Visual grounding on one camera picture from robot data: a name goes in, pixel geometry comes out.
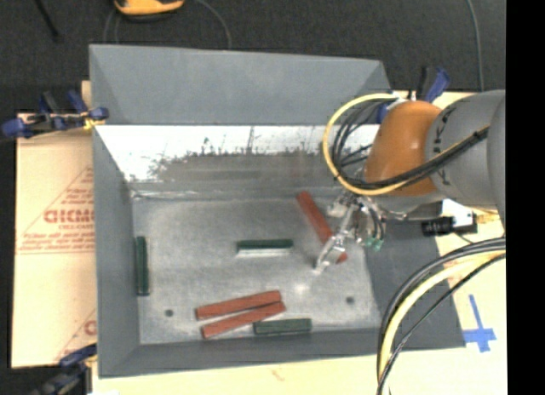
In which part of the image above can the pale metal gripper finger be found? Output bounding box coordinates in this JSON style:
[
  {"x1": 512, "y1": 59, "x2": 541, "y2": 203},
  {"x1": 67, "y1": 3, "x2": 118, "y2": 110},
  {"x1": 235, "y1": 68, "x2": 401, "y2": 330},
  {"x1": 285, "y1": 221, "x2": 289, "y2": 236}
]
[
  {"x1": 313, "y1": 235, "x2": 339, "y2": 274},
  {"x1": 324, "y1": 239, "x2": 347, "y2": 267}
]

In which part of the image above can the red-brown flat block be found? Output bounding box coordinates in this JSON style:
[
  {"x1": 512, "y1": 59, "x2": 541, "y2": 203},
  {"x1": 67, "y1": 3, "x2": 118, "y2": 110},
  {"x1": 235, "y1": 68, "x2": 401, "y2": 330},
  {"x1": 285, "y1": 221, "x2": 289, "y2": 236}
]
[
  {"x1": 199, "y1": 300, "x2": 288, "y2": 341},
  {"x1": 295, "y1": 190, "x2": 349, "y2": 266},
  {"x1": 194, "y1": 289, "x2": 284, "y2": 321}
]

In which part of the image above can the dark green flat block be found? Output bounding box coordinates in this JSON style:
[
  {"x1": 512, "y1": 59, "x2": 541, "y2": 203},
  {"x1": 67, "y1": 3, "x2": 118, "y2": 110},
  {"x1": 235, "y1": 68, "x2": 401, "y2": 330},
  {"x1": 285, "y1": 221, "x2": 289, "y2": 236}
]
[
  {"x1": 134, "y1": 235, "x2": 151, "y2": 297},
  {"x1": 252, "y1": 317, "x2": 313, "y2": 336},
  {"x1": 236, "y1": 238, "x2": 295, "y2": 255}
]

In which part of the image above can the grey metal bin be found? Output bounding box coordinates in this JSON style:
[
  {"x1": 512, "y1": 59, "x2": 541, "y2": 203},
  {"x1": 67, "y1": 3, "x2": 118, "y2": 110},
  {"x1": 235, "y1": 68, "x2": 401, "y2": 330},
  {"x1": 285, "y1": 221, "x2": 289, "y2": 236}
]
[{"x1": 88, "y1": 43, "x2": 466, "y2": 378}]

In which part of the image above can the brown cardboard board red print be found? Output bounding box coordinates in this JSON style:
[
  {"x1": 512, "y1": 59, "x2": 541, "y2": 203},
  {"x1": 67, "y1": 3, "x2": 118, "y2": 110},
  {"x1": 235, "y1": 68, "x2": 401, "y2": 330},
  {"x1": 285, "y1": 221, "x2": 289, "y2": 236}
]
[{"x1": 9, "y1": 79, "x2": 100, "y2": 369}]

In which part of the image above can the black cylinder on white bracket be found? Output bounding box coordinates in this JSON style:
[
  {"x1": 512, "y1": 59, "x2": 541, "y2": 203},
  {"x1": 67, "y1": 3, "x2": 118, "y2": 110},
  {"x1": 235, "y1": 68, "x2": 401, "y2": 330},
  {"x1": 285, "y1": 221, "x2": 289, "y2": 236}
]
[{"x1": 420, "y1": 198, "x2": 498, "y2": 238}]

